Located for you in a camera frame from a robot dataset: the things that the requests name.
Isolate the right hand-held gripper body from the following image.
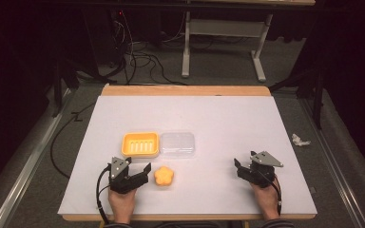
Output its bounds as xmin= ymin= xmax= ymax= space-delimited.
xmin=237 ymin=150 xmax=284 ymax=189

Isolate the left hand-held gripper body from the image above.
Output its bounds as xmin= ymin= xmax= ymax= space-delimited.
xmin=108 ymin=156 xmax=149 ymax=195

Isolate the orange flower-shaped soap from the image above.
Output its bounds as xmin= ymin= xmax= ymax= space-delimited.
xmin=153 ymin=165 xmax=175 ymax=187

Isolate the orange soap dish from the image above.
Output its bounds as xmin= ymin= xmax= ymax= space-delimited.
xmin=120 ymin=131 xmax=161 ymax=159

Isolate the clear plastic lid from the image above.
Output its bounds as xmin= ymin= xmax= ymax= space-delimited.
xmin=159 ymin=131 xmax=197 ymax=159

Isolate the person's left hand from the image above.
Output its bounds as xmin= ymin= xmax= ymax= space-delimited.
xmin=107 ymin=185 xmax=138 ymax=224

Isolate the person's right hand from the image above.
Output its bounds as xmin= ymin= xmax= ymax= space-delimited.
xmin=251 ymin=181 xmax=281 ymax=221

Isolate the crumpled white paper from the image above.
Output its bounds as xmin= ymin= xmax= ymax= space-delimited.
xmin=291 ymin=133 xmax=312 ymax=147

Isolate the black metal stand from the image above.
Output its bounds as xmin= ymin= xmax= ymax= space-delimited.
xmin=268 ymin=67 xmax=327 ymax=130
xmin=50 ymin=53 xmax=81 ymax=119

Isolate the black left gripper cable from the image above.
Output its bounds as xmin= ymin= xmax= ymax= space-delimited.
xmin=95 ymin=163 xmax=112 ymax=226

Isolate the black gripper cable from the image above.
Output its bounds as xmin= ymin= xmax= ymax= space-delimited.
xmin=95 ymin=163 xmax=112 ymax=226
xmin=259 ymin=170 xmax=283 ymax=217

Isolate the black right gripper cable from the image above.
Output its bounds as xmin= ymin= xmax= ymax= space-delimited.
xmin=259 ymin=170 xmax=283 ymax=217

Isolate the grey metal floor rail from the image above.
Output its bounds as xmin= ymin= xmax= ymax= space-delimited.
xmin=0 ymin=88 xmax=74 ymax=228
xmin=298 ymin=98 xmax=365 ymax=228

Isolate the black floor cable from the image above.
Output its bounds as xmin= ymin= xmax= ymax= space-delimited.
xmin=49 ymin=103 xmax=97 ymax=181

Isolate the tangle of black cables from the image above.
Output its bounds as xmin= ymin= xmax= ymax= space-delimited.
xmin=107 ymin=10 xmax=191 ymax=86

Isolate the white metal desk frame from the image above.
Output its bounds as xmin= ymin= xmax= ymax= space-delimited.
xmin=181 ymin=10 xmax=274 ymax=84

